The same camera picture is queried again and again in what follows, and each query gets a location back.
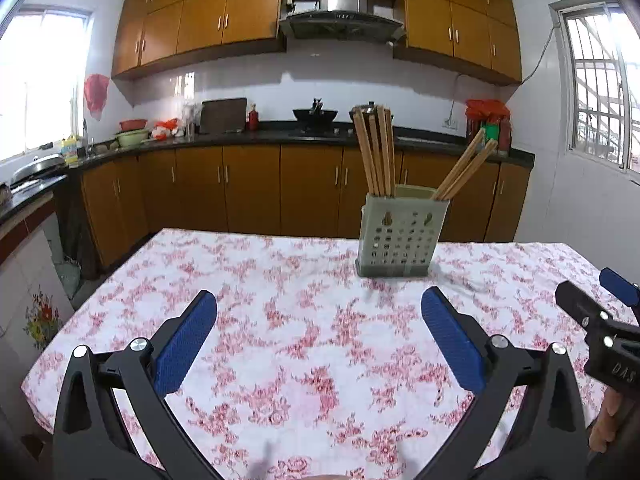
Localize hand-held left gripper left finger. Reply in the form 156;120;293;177
51;289;223;480

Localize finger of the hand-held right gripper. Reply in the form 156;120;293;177
555;280;619;342
599;267;640;311

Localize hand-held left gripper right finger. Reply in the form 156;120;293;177
420;286;590;480

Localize green perforated utensil holder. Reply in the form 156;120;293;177
356;185;451;278

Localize wooden chopstick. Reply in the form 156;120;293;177
377;105;393;197
386;107;399;197
432;127;487;200
367;107;386;197
436;134;493;200
352;107;376;196
441;139;499;201

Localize person's right hand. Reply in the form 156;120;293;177
587;389;627;455

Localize red floral white tablecloth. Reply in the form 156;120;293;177
21;227;640;480

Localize wooden lower kitchen cabinets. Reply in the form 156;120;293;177
80;142;532;268

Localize wooden kitchen cabinets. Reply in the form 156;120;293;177
80;142;532;268
111;0;523;86

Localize barred kitchen window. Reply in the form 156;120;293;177
550;0;640;176

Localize dark kitchen countertop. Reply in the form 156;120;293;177
0;120;536;221

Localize red and white plastic bag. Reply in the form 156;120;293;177
152;119;184;141

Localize orange-red plastic bag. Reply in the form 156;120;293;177
465;99;511;120

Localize yellow dish soap bottle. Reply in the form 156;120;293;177
61;136;82;168

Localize metal pan lid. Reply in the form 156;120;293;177
10;154;67;186

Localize dark cutting board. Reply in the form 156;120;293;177
200;98;248;135

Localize black gas stove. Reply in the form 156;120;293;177
287;122;351;139

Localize hanging red plastic bag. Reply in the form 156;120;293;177
84;74;111;122

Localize sunlit kitchen window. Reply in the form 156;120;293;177
0;5;96;161

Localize wooden upper kitchen cabinets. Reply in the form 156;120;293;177
111;0;523;86

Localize steel range hood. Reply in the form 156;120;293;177
277;0;407;43

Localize wall power cable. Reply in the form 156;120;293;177
449;22;558;121

